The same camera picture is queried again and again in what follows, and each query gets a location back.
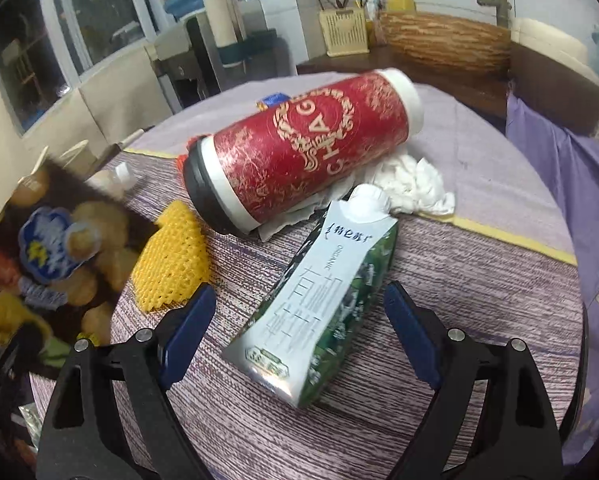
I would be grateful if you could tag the blue foil wrapper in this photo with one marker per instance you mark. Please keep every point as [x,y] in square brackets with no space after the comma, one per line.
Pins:
[273,100]

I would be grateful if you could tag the yellow soap bottle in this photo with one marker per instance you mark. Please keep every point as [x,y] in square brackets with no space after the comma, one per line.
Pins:
[401,6]

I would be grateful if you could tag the paper towel roll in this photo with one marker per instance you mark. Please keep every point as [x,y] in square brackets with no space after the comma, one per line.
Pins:
[226,22]

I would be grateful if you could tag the bronze faucet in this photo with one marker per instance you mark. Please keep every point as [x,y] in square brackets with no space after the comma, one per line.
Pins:
[502,8]

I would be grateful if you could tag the red cylindrical tea canister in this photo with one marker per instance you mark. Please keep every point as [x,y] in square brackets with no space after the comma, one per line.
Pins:
[246,174]

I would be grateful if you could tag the water dispenser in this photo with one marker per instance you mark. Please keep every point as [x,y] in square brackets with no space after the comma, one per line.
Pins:
[191,67]

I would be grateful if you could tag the woven wicker basket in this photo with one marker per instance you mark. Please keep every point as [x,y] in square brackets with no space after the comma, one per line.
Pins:
[447,41]

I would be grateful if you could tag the window frame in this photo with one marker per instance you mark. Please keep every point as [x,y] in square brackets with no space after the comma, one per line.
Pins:
[49,47]

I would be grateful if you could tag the yellow foam fruit net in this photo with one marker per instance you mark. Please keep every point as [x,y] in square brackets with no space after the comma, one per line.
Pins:
[174,261]

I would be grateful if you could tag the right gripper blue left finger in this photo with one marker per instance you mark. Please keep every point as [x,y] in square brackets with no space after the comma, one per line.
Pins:
[82,435]

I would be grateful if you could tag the colourful snack bag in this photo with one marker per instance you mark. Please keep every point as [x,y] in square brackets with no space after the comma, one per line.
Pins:
[67,250]

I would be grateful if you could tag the orange foam fruit net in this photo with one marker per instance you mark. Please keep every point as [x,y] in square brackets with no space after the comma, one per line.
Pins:
[180,161]

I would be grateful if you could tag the green white milk carton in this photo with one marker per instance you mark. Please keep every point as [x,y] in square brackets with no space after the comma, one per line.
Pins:
[298,337]

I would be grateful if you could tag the brown white sink basin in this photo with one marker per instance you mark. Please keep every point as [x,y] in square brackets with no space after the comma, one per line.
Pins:
[552,75]

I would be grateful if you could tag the purple striped tablecloth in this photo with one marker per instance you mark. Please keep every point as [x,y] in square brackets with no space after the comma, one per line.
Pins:
[503,269]

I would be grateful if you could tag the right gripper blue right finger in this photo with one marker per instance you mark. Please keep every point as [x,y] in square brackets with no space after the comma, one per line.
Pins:
[516,436]

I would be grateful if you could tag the purple floral cloth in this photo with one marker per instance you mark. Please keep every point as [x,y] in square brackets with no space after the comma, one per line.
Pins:
[569,166]

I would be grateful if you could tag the white tissue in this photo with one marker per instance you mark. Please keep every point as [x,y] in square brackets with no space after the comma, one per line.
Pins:
[414,186]

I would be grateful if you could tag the beige chopstick holder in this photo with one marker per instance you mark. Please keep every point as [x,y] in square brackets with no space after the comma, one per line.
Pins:
[344,32]

